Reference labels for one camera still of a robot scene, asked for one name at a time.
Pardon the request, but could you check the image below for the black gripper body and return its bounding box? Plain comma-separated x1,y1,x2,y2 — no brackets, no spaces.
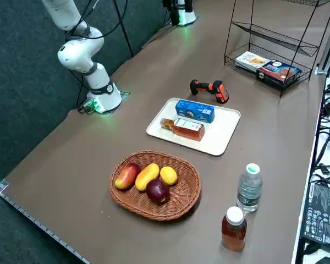
162,0,180,13

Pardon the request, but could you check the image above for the orange black barcode scanner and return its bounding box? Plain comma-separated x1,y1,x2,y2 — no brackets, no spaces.
189,79,229,105

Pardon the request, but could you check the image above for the blue Oreo cookie box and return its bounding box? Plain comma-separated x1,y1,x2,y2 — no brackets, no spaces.
174,99,216,124

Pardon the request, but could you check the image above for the cream plastic tray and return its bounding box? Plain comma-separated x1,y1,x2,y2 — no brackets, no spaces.
146,97,241,157

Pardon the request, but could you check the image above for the black stand pole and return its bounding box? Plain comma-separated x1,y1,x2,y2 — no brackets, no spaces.
112,0,135,58

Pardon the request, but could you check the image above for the white cracker box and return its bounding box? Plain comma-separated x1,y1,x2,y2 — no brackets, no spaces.
234,51,272,73

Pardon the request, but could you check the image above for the dark blue cookie box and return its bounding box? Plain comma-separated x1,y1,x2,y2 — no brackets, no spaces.
255,59,303,90

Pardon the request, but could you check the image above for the large amber tea bottle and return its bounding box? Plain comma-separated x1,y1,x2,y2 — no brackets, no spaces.
159,117,206,142

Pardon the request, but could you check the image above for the yellow lemon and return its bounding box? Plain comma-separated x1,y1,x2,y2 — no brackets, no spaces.
159,166,179,185

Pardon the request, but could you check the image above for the red yellow mango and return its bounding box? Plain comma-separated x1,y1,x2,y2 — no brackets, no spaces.
114,162,141,190

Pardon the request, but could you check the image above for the dark red apple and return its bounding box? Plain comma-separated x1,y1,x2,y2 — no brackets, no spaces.
146,179,171,205

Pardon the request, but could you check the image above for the brown wicker basket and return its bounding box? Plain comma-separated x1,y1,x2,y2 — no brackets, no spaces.
108,150,201,222

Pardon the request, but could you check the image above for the clear water bottle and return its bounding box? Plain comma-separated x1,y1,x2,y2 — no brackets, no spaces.
236,163,263,213

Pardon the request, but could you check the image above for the small white-capped tea bottle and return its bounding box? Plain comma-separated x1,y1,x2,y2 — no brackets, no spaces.
221,206,248,252

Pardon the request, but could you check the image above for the black power adapter brick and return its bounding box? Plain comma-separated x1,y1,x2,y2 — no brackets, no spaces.
300,180,330,250

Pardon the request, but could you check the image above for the black wire rack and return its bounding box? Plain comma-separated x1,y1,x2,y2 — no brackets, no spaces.
224,0,330,97

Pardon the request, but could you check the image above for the black base cable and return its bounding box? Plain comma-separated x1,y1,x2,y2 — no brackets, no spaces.
62,65,89,113

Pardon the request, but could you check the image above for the aluminium frame post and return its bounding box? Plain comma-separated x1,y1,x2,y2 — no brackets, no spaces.
315,0,330,75

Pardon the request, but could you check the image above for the black shelf cable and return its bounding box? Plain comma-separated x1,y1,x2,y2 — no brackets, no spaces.
316,109,330,166

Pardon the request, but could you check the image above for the aluminium table edge rail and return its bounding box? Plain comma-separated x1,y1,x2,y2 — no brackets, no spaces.
0,175,90,264

